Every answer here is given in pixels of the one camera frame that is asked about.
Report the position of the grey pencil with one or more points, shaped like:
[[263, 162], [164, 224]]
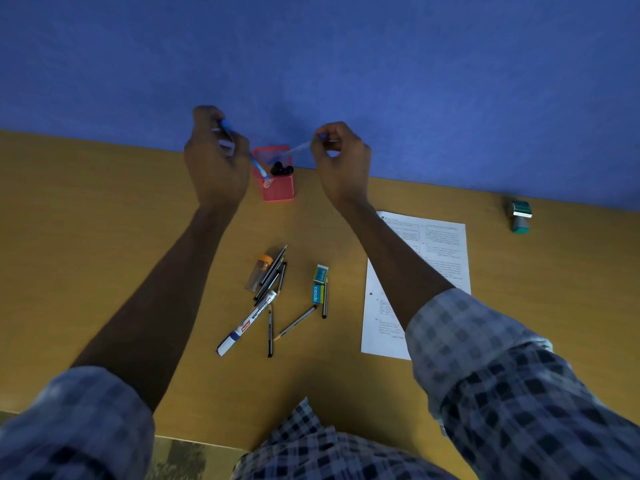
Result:
[[276, 262], [296, 323]]

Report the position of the black clip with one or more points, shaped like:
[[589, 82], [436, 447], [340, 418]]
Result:
[[281, 169]]

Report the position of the blue pen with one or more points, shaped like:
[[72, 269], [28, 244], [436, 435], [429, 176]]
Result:
[[260, 169]]

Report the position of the person's left hand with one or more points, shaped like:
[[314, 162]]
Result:
[[215, 167]]

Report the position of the person's right fingers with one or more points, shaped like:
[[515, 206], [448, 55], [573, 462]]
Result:
[[336, 137]]

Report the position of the printed white paper sheet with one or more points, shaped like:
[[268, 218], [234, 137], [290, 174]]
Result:
[[445, 254]]

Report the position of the green rubber stamp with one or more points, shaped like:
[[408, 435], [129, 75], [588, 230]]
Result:
[[521, 217]]

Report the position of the blue and yellow eraser box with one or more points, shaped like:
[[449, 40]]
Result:
[[321, 274], [318, 293]]

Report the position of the person's right hand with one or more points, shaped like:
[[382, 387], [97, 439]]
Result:
[[345, 167]]

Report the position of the white marker with blue cap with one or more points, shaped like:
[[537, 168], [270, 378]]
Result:
[[247, 323]]

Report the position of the person's right forearm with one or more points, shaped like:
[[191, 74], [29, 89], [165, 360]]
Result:
[[400, 267]]

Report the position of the clear tube with orange cap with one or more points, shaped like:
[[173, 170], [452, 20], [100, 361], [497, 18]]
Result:
[[257, 273]]

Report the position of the checked shirt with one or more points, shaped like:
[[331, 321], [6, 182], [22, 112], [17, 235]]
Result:
[[505, 394]]

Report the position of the person's left fingers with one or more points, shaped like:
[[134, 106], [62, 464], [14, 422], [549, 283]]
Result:
[[212, 125]]

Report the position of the pink mesh pen holder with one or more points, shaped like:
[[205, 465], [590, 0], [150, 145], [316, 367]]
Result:
[[278, 188]]

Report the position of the person's left forearm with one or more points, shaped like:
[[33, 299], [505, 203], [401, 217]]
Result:
[[165, 299]]

